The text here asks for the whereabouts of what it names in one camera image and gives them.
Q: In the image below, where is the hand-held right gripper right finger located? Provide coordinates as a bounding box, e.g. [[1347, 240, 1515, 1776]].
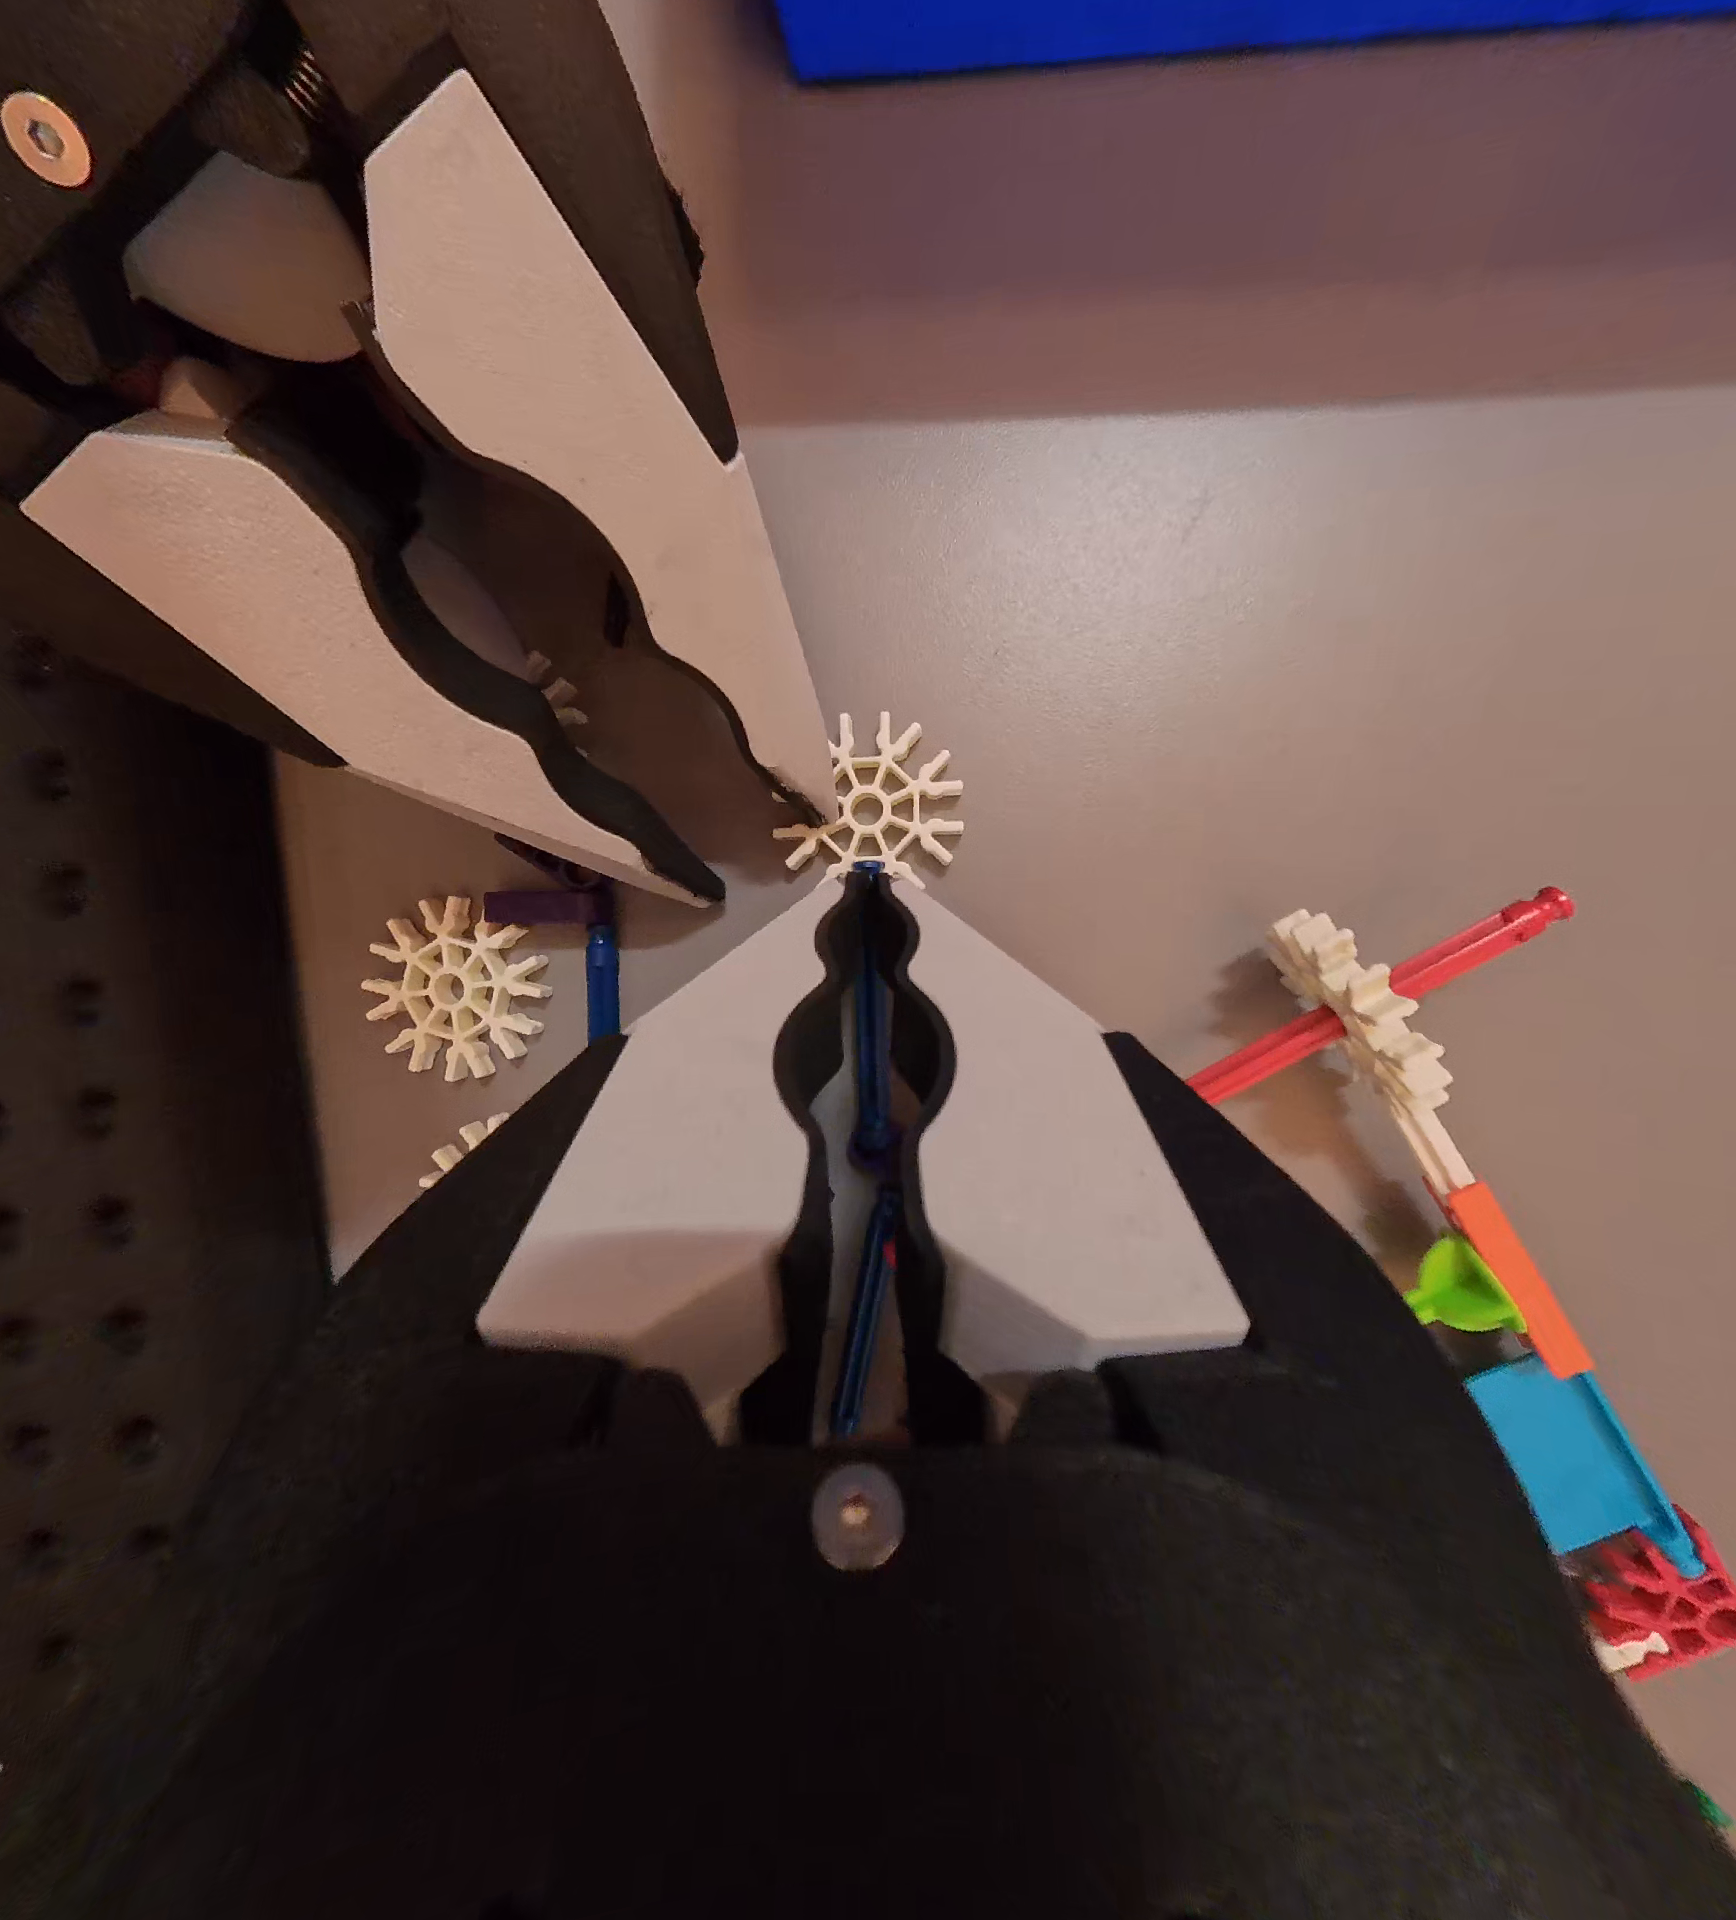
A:
[[880, 875, 1253, 1435]]

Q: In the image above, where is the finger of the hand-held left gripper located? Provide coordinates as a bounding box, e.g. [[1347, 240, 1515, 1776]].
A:
[[21, 420, 731, 913], [359, 66, 838, 829]]

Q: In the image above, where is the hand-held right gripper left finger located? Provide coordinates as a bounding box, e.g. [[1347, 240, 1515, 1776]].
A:
[[479, 875, 870, 1442]]

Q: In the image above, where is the white snowflake connector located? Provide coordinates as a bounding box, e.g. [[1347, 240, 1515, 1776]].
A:
[[418, 1115, 515, 1191], [360, 894, 556, 1087], [774, 713, 969, 891]]

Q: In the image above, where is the colourful toy construction model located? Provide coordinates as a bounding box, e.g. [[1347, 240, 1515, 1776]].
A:
[[1264, 907, 1736, 1683]]

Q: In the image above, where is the blue storage bin with tag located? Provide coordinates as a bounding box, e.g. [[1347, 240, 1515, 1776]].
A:
[[770, 0, 1736, 85]]

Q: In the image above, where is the black perforated panel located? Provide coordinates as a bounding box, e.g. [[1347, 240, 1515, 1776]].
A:
[[0, 571, 339, 1920]]

